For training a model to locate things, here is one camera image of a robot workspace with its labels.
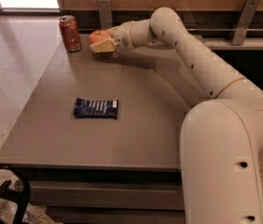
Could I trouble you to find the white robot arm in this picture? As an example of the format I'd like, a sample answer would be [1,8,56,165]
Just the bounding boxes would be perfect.
[89,7,263,224]

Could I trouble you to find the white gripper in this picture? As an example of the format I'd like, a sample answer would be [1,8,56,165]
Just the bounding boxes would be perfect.
[90,21,135,53]

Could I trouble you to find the right metal wall bracket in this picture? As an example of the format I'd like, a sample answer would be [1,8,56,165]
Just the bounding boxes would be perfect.
[230,0,261,46]

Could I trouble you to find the left metal wall bracket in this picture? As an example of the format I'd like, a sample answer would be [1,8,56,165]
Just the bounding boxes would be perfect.
[98,0,113,29]

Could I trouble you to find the grey cabinet with drawers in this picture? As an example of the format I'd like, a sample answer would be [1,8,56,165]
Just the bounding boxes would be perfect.
[0,47,204,224]

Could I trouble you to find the black chair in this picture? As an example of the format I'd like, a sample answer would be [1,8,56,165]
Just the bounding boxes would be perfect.
[0,166,30,224]

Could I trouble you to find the red apple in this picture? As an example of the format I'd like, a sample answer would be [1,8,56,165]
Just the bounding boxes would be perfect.
[89,30,111,45]

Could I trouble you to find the metal wall bracket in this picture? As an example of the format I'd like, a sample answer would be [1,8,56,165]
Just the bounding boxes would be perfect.
[98,0,113,29]
[230,0,261,46]

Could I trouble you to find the blue snack bar wrapper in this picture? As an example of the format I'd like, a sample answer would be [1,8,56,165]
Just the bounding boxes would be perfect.
[74,98,118,119]

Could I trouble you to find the red coke can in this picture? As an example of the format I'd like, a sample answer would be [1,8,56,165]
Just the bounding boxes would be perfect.
[59,15,82,52]

